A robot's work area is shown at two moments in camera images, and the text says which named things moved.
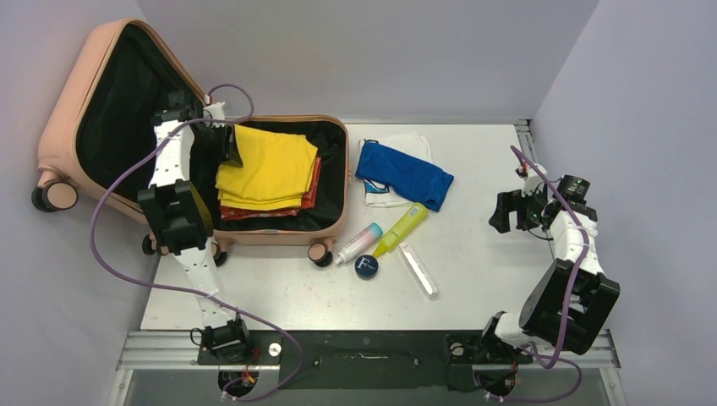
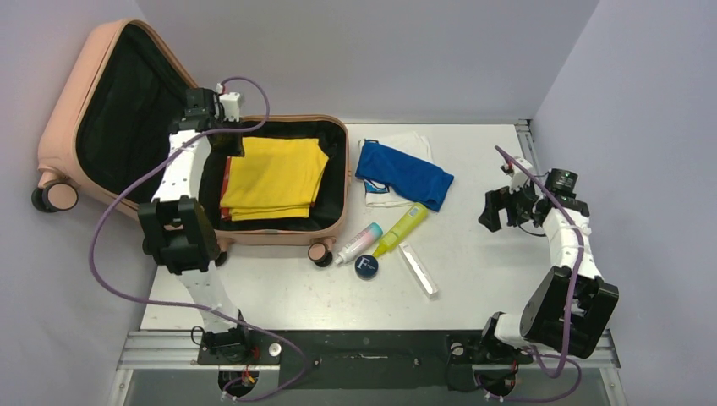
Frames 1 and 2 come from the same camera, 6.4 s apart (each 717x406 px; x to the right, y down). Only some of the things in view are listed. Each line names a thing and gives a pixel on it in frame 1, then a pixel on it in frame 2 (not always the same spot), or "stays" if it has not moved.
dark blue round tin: (366, 267) stays
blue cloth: (412, 178) stays
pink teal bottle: (359, 244) stays
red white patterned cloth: (307, 201) → (225, 212)
